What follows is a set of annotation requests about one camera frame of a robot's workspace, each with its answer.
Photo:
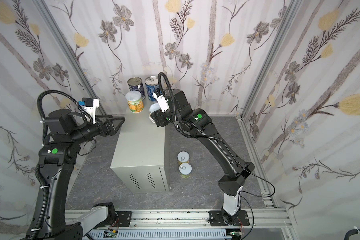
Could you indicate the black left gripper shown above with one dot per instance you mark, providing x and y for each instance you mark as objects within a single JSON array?
[{"x": 104, "y": 127}]

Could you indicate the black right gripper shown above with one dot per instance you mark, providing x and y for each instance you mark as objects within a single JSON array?
[{"x": 159, "y": 118}]

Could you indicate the small yellow label can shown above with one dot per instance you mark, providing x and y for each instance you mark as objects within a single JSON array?
[{"x": 154, "y": 107}]

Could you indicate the peach can white lid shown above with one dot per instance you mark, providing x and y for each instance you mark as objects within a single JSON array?
[{"x": 135, "y": 101}]

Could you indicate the light blue label can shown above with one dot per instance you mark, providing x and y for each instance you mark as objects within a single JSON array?
[{"x": 152, "y": 84}]

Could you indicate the dark navy label can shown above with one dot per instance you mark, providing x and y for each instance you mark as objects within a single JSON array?
[{"x": 136, "y": 84}]

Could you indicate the green label can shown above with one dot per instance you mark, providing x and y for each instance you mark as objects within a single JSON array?
[{"x": 185, "y": 170}]

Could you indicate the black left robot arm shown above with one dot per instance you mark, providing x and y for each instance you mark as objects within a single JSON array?
[{"x": 63, "y": 133}]

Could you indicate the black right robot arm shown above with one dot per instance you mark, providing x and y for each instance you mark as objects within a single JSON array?
[{"x": 198, "y": 125}]

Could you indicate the grey metal cabinet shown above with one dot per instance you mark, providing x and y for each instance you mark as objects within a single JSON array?
[{"x": 142, "y": 154}]

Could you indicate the aluminium corner post left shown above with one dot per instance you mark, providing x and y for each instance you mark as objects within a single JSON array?
[{"x": 64, "y": 46}]

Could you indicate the aluminium corner post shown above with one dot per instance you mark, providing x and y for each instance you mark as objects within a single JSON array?
[
  {"x": 286, "y": 22},
  {"x": 64, "y": 46}
]

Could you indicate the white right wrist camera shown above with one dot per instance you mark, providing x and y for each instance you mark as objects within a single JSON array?
[{"x": 161, "y": 99}]

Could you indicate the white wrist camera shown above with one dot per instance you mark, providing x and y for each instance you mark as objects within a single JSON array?
[
  {"x": 89, "y": 106},
  {"x": 161, "y": 99}
]

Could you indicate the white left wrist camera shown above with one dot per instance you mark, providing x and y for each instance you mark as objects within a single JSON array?
[{"x": 89, "y": 106}]

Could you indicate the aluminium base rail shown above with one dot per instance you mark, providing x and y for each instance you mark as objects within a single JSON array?
[{"x": 201, "y": 219}]

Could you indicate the white slotted cable duct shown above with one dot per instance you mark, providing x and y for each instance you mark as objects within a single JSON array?
[{"x": 164, "y": 234}]

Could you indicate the aluminium corner post right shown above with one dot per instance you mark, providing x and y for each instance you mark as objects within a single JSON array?
[{"x": 286, "y": 22}]

